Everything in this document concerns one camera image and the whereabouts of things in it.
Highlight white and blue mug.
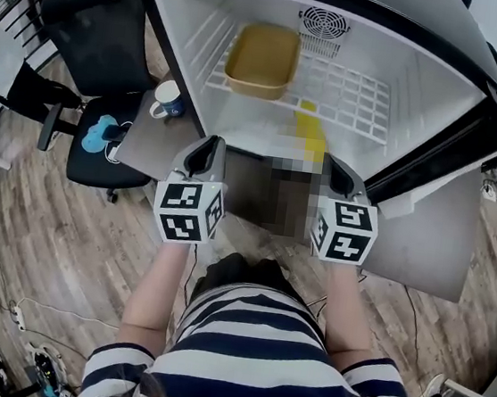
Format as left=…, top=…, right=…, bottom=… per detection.
left=147, top=77, right=190, bottom=123

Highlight person's striped shirt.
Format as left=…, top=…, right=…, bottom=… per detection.
left=79, top=263, right=443, bottom=397

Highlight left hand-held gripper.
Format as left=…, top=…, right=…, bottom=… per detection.
left=149, top=128, right=236, bottom=250

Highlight white wire fridge shelf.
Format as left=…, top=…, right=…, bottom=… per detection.
left=199, top=37, right=399, bottom=146

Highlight person's right forearm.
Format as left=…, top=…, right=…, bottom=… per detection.
left=315, top=261, right=385, bottom=376

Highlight person's black trousers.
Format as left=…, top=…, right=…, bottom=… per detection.
left=189, top=247, right=314, bottom=320

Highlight black mesh office chair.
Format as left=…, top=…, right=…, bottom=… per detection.
left=18, top=0, right=175, bottom=209

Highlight black cushion blue cloud print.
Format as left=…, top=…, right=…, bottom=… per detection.
left=64, top=93, right=161, bottom=194

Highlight black mini fridge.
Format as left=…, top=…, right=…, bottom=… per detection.
left=106, top=0, right=497, bottom=234

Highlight yellow corn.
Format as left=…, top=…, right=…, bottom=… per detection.
left=288, top=99, right=338, bottom=166

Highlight yellow plastic tub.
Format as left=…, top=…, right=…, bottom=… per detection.
left=220, top=18, right=305, bottom=106

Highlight person's left forearm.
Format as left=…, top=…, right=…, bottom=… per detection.
left=115, top=236, right=193, bottom=357

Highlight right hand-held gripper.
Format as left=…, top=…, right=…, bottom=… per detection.
left=306, top=153, right=388, bottom=269

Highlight white power strip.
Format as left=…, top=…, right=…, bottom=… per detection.
left=7, top=303, right=31, bottom=333

